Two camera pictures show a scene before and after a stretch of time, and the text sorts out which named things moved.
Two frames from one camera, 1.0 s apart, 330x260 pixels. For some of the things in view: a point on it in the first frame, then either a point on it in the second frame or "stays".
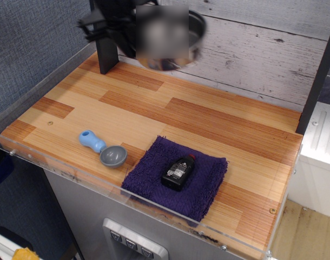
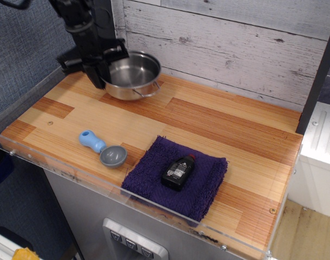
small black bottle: [178, 172] stays
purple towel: [163, 173] stays
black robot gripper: [117, 15] → [92, 48]
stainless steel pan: [168, 38] → [134, 77]
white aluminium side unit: [314, 183] stays
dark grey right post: [319, 81] stays
